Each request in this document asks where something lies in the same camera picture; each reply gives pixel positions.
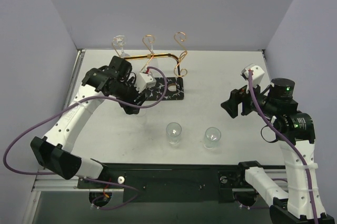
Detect clear champagne flute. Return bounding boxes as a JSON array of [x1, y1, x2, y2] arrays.
[[134, 112, 152, 135]]

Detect short clear glass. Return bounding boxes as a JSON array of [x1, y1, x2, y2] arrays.
[[166, 122, 182, 145], [203, 127, 221, 150]]

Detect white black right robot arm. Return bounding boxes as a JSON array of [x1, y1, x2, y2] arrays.
[[221, 78, 335, 223]]

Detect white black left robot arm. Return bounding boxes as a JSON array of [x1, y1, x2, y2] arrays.
[[31, 56, 155, 188]]

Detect gold wine glass rack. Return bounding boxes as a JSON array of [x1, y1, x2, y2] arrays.
[[124, 32, 188, 101]]

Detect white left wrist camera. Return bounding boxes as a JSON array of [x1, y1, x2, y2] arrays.
[[135, 67, 156, 93]]

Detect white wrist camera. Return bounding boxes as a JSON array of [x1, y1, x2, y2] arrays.
[[241, 64, 265, 87], [135, 67, 156, 93]]

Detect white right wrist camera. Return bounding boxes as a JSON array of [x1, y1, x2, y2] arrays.
[[241, 64, 265, 87]]

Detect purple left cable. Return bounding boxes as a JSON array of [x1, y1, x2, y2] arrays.
[[3, 66, 168, 210]]

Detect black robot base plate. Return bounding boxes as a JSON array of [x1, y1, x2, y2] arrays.
[[78, 163, 257, 206]]

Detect aluminium table frame rail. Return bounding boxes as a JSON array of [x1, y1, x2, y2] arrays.
[[32, 170, 78, 192]]

